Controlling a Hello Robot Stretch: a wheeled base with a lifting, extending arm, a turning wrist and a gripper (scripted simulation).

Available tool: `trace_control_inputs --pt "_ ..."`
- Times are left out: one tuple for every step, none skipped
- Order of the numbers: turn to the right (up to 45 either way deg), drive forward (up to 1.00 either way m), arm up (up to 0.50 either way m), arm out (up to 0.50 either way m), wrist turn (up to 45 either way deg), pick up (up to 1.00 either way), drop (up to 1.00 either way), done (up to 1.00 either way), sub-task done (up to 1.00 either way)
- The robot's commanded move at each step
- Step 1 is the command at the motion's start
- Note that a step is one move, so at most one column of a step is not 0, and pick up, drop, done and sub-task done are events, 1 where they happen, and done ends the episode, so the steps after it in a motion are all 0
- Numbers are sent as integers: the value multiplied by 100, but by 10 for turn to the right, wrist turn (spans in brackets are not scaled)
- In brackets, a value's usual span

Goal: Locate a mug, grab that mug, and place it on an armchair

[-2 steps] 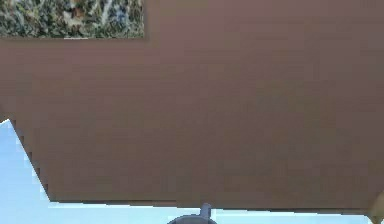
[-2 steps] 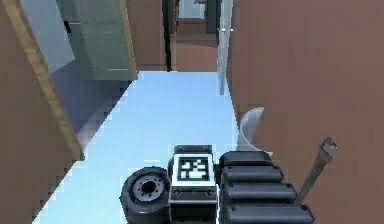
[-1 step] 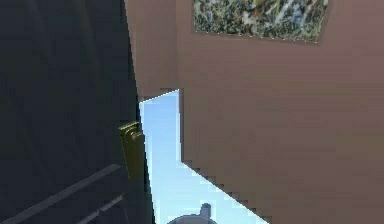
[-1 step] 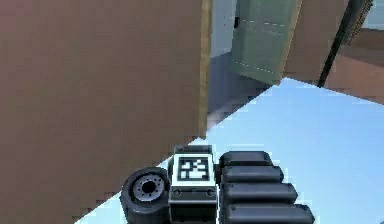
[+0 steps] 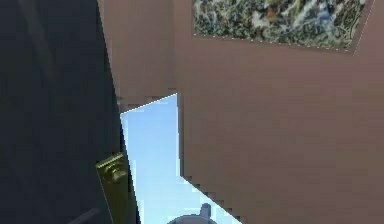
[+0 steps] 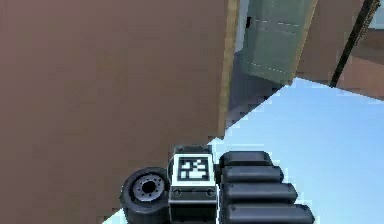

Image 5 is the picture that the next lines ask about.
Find olive green door latch plate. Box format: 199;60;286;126
95;151;131;224

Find dark grey door handle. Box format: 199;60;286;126
66;207;102;224

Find dark grey room door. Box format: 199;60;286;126
0;0;142;224

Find speckled framed wall picture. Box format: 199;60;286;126
192;0;375;55

